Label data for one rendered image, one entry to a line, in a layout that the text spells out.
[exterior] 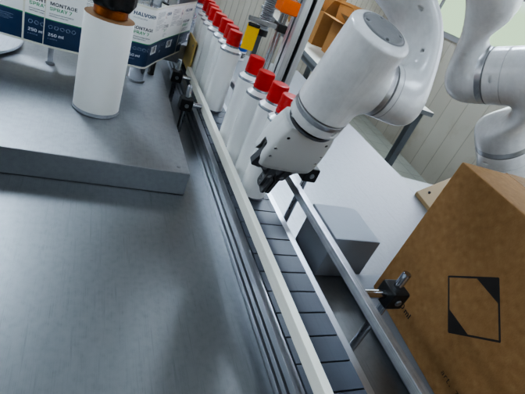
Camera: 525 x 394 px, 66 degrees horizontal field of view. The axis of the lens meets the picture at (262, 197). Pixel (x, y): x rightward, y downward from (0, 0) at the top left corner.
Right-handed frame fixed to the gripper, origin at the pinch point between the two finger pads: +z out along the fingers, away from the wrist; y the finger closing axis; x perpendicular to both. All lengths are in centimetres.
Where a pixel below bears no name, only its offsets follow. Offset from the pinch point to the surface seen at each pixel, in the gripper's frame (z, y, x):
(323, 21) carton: 81, -130, -230
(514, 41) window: 30, -279, -207
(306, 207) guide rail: -4.5, -3.4, 8.1
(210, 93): 15.5, 1.8, -37.6
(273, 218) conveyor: 5.1, -2.8, 4.6
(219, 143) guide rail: 8.5, 4.5, -14.6
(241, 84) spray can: -0.2, 2.0, -23.8
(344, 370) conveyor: -5.2, -2.4, 32.7
